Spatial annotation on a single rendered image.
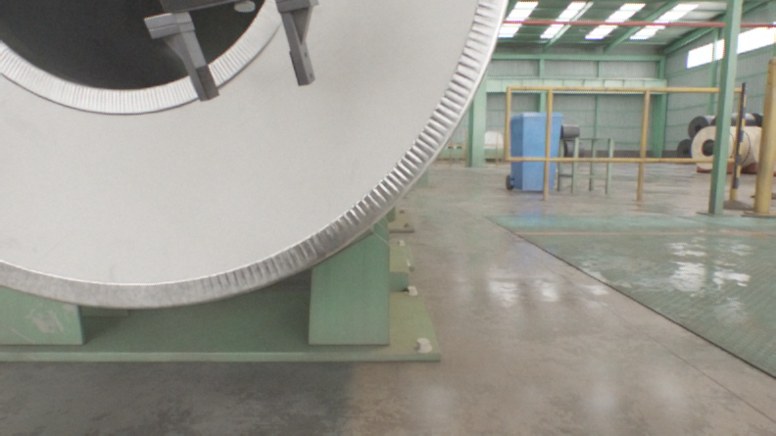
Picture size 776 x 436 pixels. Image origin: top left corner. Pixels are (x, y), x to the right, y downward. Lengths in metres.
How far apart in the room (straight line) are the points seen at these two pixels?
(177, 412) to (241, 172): 0.42
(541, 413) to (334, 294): 0.43
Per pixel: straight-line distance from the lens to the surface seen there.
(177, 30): 0.53
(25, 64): 0.81
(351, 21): 0.63
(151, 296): 0.73
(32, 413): 0.93
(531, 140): 4.80
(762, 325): 1.39
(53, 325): 1.11
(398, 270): 1.17
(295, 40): 0.47
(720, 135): 3.74
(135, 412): 0.84
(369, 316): 0.85
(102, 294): 0.77
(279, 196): 0.62
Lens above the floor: 0.43
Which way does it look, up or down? 6 degrees down
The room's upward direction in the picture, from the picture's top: straight up
